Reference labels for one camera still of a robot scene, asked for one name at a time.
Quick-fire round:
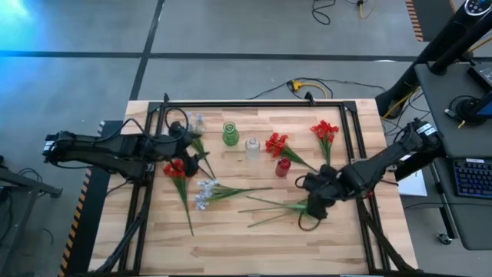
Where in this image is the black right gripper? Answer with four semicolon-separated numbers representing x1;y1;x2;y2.
301;164;347;221

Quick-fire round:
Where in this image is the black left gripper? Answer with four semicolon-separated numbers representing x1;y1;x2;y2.
153;121;211;179

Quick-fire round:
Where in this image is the red artificial flower bunch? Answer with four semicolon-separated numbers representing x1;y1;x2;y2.
264;132;320;173
162;159;195;237
309;119;340;167

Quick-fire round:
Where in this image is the black artificial tulip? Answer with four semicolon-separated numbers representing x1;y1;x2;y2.
244;195;311;212
237;204;311;215
247;207;311;229

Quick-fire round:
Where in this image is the green glass vase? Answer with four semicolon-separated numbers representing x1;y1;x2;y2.
221;121;241;148

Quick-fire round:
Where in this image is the red glass vase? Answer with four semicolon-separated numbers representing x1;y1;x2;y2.
274;156;292;179

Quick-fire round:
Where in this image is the clear glass vase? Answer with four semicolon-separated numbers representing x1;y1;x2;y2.
244;137;261;160

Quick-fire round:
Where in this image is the white paper sheet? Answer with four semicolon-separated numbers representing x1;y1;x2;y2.
397;169;428;198

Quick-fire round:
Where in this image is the black hazard striped mat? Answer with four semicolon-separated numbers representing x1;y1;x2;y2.
405;0;457;42
57;119;126;277

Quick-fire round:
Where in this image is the yellow power plug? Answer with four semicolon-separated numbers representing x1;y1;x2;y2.
286;78;330;100

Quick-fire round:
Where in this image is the black backlit keyboard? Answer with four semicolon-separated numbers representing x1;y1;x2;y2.
452;158;492;200

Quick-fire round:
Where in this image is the black tower fan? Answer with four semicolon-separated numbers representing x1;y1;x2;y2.
374;0;492;118

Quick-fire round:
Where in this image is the grey side desk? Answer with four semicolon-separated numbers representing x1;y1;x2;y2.
413;61;492;251

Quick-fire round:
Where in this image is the black side stand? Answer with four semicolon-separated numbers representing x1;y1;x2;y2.
0;153;65;277

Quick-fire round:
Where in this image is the dark laptop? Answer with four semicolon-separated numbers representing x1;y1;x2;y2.
467;61;492;92

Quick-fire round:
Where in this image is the black round pole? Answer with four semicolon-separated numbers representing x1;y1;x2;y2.
429;15;492;76

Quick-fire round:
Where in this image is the black aluminium table frame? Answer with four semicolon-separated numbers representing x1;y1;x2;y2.
94;92;424;277

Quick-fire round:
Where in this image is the black power cable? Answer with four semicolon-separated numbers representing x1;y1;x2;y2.
245;76;387;101

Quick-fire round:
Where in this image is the black floor cable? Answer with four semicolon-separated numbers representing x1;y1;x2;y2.
311;0;337;26

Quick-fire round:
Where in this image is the yellow floor cable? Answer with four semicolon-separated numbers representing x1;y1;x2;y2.
356;0;376;20

